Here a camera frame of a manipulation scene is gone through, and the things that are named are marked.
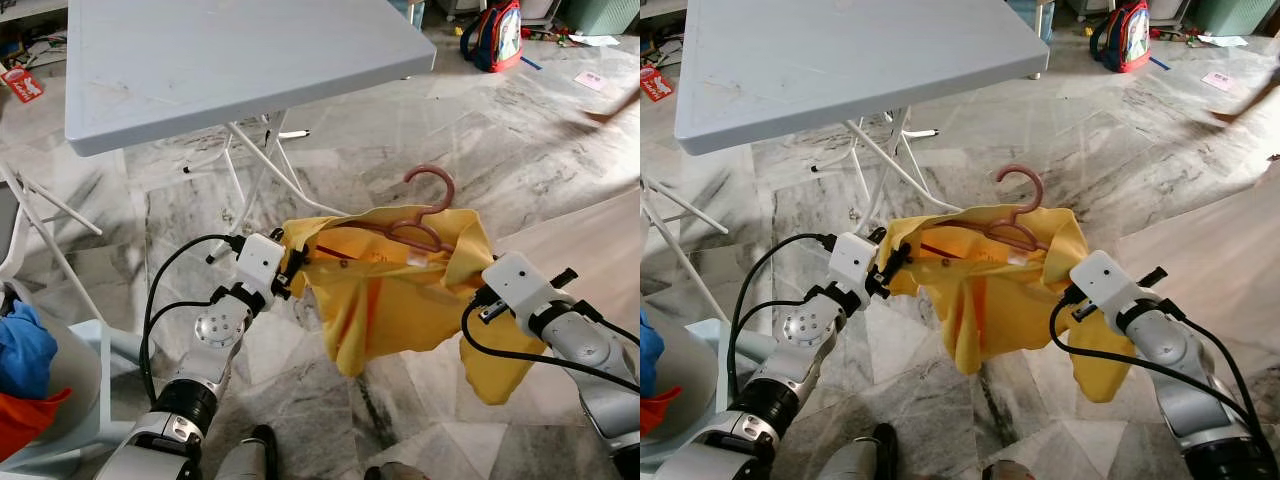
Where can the yellow shirt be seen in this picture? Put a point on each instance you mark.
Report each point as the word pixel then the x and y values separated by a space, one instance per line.
pixel 390 300
pixel 985 300

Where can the reddish pink clothes hanger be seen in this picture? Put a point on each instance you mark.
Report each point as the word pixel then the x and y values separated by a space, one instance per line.
pixel 1040 188
pixel 450 188

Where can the orange garment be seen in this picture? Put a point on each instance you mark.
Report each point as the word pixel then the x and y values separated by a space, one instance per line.
pixel 25 420
pixel 655 410

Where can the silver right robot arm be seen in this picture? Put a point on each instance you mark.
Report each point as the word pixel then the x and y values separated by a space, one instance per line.
pixel 1180 350
pixel 590 345

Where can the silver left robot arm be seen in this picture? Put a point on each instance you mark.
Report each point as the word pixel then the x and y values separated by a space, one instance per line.
pixel 815 328
pixel 222 325

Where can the pink paper slip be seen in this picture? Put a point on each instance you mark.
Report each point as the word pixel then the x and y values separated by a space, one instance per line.
pixel 1218 81
pixel 590 81

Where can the robot left leg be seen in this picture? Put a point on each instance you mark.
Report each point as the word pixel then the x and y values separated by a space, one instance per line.
pixel 850 465
pixel 240 465

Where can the robot leg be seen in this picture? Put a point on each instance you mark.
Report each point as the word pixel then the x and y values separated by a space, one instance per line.
pixel 1010 472
pixel 240 465
pixel 400 474
pixel 850 465

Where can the grey plastic folding table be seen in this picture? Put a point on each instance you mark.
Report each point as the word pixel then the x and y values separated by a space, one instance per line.
pixel 240 60
pixel 860 60

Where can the blue pen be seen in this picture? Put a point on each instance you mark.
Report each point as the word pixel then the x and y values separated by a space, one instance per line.
pixel 530 63
pixel 1159 62

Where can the red snack packet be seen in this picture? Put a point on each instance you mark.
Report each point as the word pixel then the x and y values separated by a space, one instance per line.
pixel 657 83
pixel 22 85

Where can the robot right leg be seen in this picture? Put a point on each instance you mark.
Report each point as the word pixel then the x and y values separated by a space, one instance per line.
pixel 1010 472
pixel 400 474

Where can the red blue backpack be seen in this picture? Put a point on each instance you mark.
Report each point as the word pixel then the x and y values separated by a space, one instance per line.
pixel 1125 40
pixel 495 40

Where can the white paper sheet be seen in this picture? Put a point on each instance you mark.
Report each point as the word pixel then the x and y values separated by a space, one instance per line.
pixel 1222 40
pixel 594 40

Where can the green cabinet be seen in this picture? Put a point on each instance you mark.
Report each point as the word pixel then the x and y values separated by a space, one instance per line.
pixel 600 12
pixel 1230 12

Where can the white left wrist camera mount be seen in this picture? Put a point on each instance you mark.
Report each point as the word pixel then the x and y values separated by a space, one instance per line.
pixel 853 262
pixel 260 262

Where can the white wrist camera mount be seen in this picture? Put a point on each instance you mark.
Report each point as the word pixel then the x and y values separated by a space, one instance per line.
pixel 260 262
pixel 1100 280
pixel 853 262
pixel 515 285

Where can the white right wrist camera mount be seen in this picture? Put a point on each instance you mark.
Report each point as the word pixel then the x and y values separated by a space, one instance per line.
pixel 1100 280
pixel 515 285

